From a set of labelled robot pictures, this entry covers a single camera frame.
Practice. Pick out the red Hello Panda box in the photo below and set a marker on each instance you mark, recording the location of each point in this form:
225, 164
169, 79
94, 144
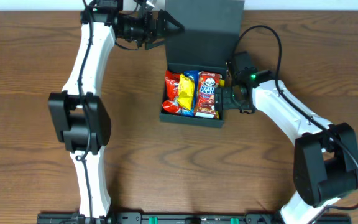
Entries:
207, 83

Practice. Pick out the yellow seed snack bag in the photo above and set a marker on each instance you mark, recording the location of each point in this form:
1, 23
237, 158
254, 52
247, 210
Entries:
221, 83

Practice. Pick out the dark green box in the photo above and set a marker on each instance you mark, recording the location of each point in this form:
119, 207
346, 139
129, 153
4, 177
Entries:
211, 31

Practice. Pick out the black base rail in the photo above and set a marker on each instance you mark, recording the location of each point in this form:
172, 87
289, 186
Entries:
139, 218

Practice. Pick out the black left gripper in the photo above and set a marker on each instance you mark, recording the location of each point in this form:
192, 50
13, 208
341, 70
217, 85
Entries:
153, 28

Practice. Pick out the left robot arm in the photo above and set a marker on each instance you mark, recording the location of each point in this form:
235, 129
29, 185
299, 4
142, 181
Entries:
80, 119

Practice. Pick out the blue Oreo cookie pack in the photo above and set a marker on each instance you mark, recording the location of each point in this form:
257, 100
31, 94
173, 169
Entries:
192, 74

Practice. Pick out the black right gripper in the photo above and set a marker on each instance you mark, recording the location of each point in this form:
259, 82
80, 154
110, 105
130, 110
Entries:
218, 98

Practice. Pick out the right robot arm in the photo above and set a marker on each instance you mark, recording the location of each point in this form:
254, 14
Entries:
325, 167

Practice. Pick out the red snack bag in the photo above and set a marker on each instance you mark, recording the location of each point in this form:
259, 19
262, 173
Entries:
170, 105

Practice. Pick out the small yellow snack packet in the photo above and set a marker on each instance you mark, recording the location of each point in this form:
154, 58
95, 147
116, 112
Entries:
186, 89

